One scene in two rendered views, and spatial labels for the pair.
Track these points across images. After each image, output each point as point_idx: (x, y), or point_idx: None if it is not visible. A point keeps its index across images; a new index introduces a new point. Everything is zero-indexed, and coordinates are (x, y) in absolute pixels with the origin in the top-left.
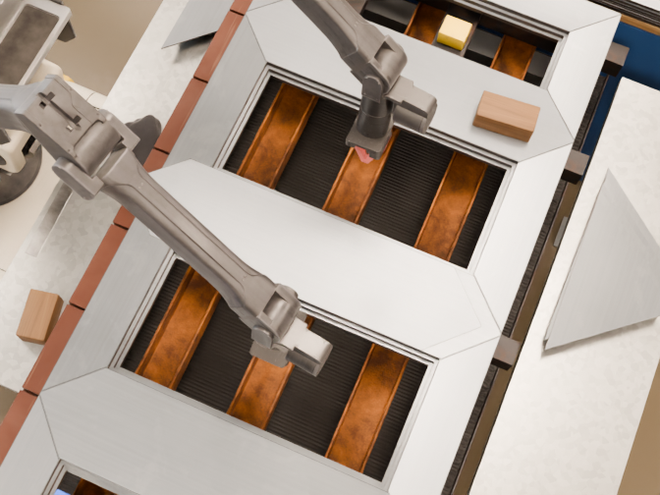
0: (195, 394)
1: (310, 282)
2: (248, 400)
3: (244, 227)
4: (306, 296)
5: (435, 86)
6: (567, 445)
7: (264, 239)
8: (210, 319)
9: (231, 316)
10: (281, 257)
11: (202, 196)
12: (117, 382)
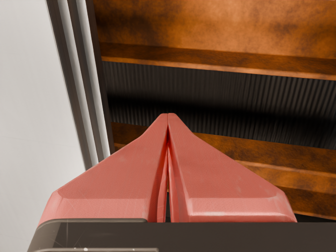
0: (286, 88)
1: (9, 52)
2: (306, 39)
3: (17, 198)
4: (43, 50)
5: None
6: None
7: (7, 165)
8: (188, 100)
9: (175, 80)
10: (13, 130)
11: (23, 249)
12: None
